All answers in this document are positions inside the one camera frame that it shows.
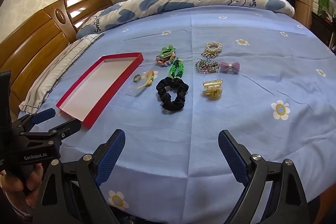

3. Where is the pastel bead bracelet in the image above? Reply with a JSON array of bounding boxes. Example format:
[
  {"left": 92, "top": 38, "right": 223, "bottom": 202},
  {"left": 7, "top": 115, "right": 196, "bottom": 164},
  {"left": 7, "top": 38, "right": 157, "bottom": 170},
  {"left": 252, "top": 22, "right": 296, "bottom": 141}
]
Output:
[{"left": 155, "top": 55, "right": 171, "bottom": 67}]

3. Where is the black scrunchie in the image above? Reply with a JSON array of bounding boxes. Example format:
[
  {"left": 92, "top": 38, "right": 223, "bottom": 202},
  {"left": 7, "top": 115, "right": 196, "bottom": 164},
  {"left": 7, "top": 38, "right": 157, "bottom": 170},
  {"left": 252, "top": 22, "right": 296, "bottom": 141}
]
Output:
[{"left": 156, "top": 76, "right": 189, "bottom": 111}]

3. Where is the person's left hand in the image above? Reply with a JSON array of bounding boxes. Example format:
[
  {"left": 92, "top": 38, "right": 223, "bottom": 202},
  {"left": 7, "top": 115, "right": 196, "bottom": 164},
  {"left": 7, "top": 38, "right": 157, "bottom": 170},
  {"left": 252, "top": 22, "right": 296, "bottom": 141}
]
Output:
[{"left": 0, "top": 163, "right": 44, "bottom": 199}]

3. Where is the flower hair comb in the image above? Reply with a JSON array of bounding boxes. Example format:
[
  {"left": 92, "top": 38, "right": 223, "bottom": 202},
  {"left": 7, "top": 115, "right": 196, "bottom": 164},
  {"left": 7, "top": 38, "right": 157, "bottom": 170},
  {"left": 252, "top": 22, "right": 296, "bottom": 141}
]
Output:
[{"left": 125, "top": 70, "right": 155, "bottom": 97}]

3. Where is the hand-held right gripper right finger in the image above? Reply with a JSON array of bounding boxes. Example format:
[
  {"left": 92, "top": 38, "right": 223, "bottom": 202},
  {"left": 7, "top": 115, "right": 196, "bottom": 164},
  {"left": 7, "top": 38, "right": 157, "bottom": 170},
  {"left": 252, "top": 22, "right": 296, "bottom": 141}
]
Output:
[{"left": 218, "top": 130, "right": 313, "bottom": 224}]

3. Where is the red cardboard box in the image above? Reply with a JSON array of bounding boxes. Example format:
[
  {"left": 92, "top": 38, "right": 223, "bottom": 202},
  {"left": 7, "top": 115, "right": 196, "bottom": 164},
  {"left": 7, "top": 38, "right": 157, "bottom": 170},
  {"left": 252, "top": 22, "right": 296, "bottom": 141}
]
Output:
[{"left": 56, "top": 52, "right": 144, "bottom": 129}]

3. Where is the blue floral bed sheet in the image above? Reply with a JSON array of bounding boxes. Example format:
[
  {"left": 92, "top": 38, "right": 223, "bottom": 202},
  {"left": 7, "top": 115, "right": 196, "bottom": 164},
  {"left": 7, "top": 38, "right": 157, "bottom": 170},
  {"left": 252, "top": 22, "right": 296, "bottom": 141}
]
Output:
[{"left": 16, "top": 5, "right": 336, "bottom": 224}]

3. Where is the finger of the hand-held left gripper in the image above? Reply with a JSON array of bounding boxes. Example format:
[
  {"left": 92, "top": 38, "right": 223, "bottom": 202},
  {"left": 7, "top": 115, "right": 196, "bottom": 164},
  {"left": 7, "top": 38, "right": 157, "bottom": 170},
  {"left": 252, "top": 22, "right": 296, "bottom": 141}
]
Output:
[
  {"left": 23, "top": 119, "right": 82, "bottom": 145},
  {"left": 13, "top": 108, "right": 56, "bottom": 135}
]

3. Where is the blue heart print quilt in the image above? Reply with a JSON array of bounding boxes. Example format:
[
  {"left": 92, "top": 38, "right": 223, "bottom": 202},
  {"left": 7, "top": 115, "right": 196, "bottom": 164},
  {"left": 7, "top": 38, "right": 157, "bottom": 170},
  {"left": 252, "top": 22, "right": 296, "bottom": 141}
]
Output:
[{"left": 76, "top": 0, "right": 296, "bottom": 39}]

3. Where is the green flower hair tie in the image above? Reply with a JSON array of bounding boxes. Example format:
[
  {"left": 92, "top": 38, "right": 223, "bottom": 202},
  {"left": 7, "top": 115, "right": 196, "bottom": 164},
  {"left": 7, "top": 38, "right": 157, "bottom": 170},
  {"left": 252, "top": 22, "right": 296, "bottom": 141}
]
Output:
[{"left": 160, "top": 44, "right": 177, "bottom": 59}]

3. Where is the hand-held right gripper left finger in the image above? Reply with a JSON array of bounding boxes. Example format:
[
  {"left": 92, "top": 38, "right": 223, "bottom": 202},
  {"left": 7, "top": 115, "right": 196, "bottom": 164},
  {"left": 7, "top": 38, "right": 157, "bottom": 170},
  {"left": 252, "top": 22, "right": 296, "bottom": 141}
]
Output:
[{"left": 34, "top": 129, "right": 126, "bottom": 224}]

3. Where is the colourful crystal bracelet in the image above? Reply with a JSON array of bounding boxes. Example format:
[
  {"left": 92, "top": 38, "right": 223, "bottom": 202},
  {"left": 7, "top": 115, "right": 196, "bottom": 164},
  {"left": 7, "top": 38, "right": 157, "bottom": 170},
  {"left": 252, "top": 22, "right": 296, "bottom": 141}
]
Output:
[{"left": 195, "top": 58, "right": 220, "bottom": 74}]

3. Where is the stack of green white boxes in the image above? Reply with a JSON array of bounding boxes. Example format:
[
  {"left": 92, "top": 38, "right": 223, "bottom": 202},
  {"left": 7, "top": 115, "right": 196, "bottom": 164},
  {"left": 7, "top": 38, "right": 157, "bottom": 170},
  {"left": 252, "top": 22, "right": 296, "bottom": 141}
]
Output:
[{"left": 313, "top": 0, "right": 334, "bottom": 16}]

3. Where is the striped pillow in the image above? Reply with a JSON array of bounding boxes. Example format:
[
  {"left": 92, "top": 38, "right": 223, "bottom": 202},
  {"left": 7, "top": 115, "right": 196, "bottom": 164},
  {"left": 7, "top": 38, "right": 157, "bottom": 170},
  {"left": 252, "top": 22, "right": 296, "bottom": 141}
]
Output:
[{"left": 19, "top": 33, "right": 105, "bottom": 111}]

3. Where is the wooden headboard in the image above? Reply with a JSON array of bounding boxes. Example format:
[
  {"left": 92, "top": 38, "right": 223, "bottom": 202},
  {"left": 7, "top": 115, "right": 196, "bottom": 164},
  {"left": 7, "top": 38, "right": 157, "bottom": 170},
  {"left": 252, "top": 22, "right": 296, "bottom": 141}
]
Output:
[{"left": 0, "top": 0, "right": 113, "bottom": 114}]

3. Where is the yellow claw hair clip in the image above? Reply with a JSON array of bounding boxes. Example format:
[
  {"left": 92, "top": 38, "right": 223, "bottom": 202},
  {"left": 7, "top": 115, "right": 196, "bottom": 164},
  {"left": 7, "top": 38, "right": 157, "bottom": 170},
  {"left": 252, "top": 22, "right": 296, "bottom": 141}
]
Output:
[{"left": 202, "top": 79, "right": 224, "bottom": 101}]

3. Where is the green braided bracelet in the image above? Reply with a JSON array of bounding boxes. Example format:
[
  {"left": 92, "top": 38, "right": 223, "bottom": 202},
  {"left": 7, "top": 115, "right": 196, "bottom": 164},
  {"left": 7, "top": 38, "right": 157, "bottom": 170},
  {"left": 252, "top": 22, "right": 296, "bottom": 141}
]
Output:
[{"left": 168, "top": 58, "right": 184, "bottom": 80}]

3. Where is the pearl hair tie with charm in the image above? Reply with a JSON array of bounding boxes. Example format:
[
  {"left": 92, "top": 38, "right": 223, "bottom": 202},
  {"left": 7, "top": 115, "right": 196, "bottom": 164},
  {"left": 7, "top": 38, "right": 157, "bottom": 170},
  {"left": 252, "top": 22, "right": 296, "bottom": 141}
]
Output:
[{"left": 201, "top": 41, "right": 223, "bottom": 59}]

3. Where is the purple bow hair clip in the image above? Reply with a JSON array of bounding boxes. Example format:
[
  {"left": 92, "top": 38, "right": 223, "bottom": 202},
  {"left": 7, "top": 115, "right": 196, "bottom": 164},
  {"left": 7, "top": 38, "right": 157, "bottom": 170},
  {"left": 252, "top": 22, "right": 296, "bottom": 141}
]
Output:
[{"left": 219, "top": 61, "right": 240, "bottom": 74}]

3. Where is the person's left forearm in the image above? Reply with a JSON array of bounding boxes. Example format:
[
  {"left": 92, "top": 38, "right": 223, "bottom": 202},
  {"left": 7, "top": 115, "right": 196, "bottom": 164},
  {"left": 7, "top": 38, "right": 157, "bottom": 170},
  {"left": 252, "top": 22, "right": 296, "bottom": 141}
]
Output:
[{"left": 0, "top": 187, "right": 34, "bottom": 218}]

